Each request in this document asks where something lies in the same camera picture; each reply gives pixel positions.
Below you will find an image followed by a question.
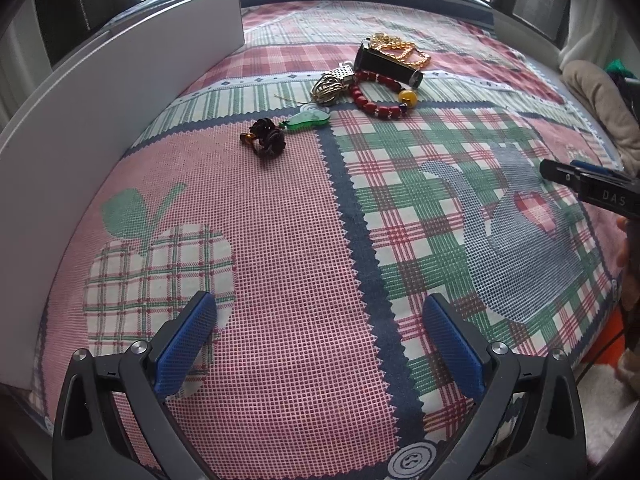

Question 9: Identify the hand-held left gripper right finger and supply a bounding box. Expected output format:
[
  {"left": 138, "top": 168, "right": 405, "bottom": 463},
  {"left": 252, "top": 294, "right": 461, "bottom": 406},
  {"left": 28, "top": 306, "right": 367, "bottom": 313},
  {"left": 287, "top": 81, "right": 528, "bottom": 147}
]
[{"left": 422, "top": 292, "right": 587, "bottom": 480}]

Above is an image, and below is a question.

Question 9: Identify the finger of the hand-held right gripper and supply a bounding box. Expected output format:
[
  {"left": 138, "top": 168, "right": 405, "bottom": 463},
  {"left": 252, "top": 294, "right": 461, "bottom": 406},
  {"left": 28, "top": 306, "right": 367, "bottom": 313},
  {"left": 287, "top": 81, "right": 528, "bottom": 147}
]
[
  {"left": 571, "top": 159, "right": 640, "bottom": 187},
  {"left": 540, "top": 159, "right": 640, "bottom": 221}
]

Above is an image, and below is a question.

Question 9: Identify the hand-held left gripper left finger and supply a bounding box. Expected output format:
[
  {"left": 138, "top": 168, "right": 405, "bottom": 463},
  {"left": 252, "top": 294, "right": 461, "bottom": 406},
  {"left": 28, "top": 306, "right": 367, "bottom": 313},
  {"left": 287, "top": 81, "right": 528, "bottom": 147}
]
[{"left": 52, "top": 290, "right": 218, "bottom": 480}]

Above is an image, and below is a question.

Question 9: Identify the person's right hand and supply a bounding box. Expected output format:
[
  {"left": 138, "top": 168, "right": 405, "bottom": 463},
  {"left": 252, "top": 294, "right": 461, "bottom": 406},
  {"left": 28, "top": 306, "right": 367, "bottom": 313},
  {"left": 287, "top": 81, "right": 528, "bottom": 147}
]
[{"left": 616, "top": 217, "right": 640, "bottom": 272}]

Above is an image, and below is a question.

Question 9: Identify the beige cushion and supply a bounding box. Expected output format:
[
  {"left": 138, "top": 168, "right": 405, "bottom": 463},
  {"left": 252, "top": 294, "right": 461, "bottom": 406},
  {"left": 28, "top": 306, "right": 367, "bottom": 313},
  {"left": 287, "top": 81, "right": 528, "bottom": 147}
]
[{"left": 562, "top": 60, "right": 640, "bottom": 171}]

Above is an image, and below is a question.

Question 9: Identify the green object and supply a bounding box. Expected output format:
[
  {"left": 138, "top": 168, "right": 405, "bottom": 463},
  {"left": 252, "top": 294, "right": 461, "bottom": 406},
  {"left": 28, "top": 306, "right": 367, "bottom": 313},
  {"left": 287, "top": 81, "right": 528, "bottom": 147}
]
[{"left": 604, "top": 58, "right": 640, "bottom": 82}]

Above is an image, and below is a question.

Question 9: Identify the plaid printed blanket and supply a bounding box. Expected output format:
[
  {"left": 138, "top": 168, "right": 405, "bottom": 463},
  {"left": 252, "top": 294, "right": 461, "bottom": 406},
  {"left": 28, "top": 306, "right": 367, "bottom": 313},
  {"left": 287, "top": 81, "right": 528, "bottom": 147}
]
[{"left": 30, "top": 0, "right": 626, "bottom": 480}]

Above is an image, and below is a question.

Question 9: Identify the white cloth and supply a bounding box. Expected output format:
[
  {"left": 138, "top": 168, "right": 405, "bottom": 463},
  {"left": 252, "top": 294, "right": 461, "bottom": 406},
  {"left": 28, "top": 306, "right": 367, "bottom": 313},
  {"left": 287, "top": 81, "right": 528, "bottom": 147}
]
[{"left": 559, "top": 0, "right": 640, "bottom": 76}]

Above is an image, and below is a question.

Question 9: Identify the orange object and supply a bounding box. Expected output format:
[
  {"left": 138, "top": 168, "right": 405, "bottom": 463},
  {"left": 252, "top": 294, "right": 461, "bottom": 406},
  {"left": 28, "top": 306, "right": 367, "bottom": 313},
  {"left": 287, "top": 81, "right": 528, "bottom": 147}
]
[{"left": 582, "top": 344, "right": 632, "bottom": 367}]

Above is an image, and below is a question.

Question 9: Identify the white fluffy rug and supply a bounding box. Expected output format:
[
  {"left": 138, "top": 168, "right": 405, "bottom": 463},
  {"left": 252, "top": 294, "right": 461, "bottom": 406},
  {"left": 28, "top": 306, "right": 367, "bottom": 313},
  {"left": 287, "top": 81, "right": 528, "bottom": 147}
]
[{"left": 575, "top": 362, "right": 640, "bottom": 466}]

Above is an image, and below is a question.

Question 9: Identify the black wrist band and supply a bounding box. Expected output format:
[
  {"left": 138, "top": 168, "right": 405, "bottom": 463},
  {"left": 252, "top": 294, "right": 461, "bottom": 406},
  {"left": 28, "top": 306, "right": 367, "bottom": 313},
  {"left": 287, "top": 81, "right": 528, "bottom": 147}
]
[{"left": 353, "top": 40, "right": 425, "bottom": 89}]

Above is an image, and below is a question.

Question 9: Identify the white board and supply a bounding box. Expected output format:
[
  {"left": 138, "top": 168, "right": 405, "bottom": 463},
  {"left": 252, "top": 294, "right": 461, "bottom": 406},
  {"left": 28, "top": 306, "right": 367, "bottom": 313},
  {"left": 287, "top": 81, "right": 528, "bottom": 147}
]
[{"left": 0, "top": 0, "right": 246, "bottom": 392}]

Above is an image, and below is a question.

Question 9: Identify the green jade pendant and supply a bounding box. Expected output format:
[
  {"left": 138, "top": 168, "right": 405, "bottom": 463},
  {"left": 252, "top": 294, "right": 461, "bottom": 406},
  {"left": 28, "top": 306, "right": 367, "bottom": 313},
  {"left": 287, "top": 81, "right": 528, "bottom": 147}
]
[{"left": 282, "top": 104, "right": 332, "bottom": 133}]

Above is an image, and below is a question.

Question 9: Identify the dark curtain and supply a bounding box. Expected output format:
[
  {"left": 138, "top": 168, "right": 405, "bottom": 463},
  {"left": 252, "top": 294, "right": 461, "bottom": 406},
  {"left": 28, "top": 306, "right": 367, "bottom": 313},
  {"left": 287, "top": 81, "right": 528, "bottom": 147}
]
[{"left": 30, "top": 0, "right": 142, "bottom": 67}]

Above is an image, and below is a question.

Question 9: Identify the gold chain necklace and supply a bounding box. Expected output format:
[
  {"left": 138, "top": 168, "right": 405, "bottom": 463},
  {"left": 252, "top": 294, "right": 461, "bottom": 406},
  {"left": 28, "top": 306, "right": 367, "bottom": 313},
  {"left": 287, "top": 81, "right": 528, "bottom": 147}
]
[{"left": 370, "top": 32, "right": 432, "bottom": 70}]

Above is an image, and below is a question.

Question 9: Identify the dark brown knotted bracelet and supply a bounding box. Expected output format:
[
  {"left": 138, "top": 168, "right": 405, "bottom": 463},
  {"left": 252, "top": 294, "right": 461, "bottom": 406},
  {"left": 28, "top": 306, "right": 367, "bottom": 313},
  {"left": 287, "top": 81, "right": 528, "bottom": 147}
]
[{"left": 240, "top": 117, "right": 287, "bottom": 157}]

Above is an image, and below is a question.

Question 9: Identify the red bead bracelet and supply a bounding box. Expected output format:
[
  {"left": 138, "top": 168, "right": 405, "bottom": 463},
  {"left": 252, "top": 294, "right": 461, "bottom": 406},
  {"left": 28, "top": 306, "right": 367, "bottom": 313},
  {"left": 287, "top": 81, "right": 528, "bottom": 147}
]
[{"left": 349, "top": 71, "right": 420, "bottom": 120}]

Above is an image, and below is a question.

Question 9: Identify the gold wire bangle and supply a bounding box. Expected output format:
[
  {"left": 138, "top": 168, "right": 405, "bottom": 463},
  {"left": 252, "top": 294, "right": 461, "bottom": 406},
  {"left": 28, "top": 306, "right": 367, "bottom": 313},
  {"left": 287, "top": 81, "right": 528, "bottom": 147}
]
[{"left": 311, "top": 72, "right": 348, "bottom": 107}]

